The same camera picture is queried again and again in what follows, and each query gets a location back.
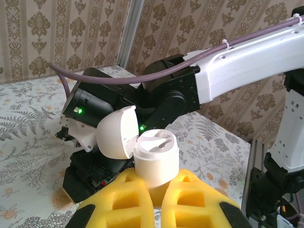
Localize aluminium corner post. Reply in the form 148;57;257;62
115;0;146;70

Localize white earbud charging case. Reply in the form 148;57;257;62
95;105;181;190

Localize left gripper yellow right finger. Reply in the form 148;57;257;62
161;168;251;228

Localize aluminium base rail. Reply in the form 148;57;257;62
241;139;266;214

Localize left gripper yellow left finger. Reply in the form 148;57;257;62
74;169;155;228

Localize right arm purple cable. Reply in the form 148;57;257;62
48;14;304;228

